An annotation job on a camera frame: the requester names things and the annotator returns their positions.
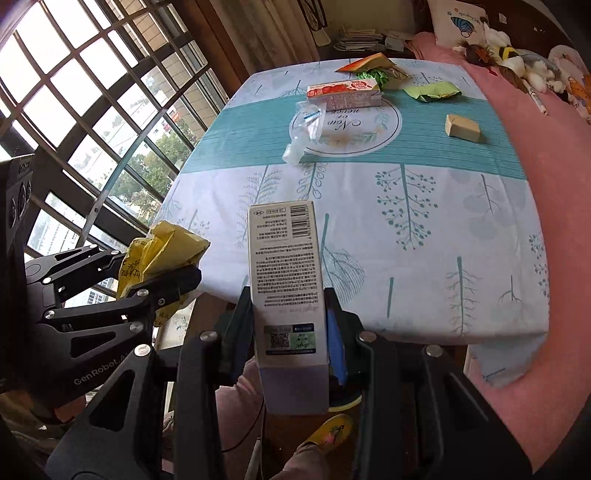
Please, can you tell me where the yellow paper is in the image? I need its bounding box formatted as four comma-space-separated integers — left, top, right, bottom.
116, 220, 211, 300

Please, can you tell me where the white purple long box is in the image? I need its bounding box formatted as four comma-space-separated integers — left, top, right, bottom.
249, 201, 329, 415

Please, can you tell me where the clear plastic bottle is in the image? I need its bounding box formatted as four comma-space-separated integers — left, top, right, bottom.
283, 101, 327, 166

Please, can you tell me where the small beige box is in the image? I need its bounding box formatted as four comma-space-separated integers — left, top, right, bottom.
445, 114, 481, 143

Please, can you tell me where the red white milk carton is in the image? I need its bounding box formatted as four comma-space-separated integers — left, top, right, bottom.
307, 78, 382, 111

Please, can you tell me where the green wrapper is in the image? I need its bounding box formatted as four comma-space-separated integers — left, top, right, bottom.
356, 68, 394, 91

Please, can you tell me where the light green paper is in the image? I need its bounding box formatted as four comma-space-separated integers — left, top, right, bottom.
404, 81, 462, 103

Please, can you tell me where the orange snack wrapper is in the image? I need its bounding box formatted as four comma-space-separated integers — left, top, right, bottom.
338, 52, 408, 80

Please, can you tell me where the blue yellow trash bin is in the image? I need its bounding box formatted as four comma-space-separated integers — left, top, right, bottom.
329, 384, 363, 413

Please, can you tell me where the left pink trouser leg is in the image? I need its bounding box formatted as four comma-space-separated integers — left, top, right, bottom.
215, 358, 264, 454

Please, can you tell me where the pink trouser leg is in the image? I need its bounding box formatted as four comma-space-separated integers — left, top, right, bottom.
273, 443, 329, 480
215, 358, 264, 454

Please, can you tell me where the right yellow slipper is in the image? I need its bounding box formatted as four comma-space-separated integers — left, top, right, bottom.
297, 414, 355, 455

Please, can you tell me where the leaf pattern tablecloth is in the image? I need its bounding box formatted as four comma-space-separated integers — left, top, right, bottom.
173, 60, 550, 387

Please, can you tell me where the right pink trouser leg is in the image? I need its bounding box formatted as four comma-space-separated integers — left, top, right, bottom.
273, 443, 329, 480

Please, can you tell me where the pink bed sheet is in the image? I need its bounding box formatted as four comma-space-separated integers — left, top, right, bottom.
411, 33, 590, 469

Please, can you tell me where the beige curtain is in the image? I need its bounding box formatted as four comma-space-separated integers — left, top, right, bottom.
211, 0, 320, 74

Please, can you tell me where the stack of books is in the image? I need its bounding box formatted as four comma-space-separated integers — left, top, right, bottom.
334, 27, 385, 52

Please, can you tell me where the white pen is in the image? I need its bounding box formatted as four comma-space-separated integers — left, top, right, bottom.
523, 80, 548, 116

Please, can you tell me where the bee plush toy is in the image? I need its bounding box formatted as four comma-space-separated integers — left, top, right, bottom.
454, 20, 566, 95

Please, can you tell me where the white butterfly pillow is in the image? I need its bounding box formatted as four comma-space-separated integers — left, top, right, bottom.
428, 0, 488, 48

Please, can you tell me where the bear pattern blanket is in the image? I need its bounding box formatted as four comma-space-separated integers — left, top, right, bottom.
549, 45, 591, 123

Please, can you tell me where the black cable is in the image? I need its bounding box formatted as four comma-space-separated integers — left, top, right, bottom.
221, 400, 270, 480

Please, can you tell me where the window frame grid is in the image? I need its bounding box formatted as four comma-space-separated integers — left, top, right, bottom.
0, 0, 230, 305

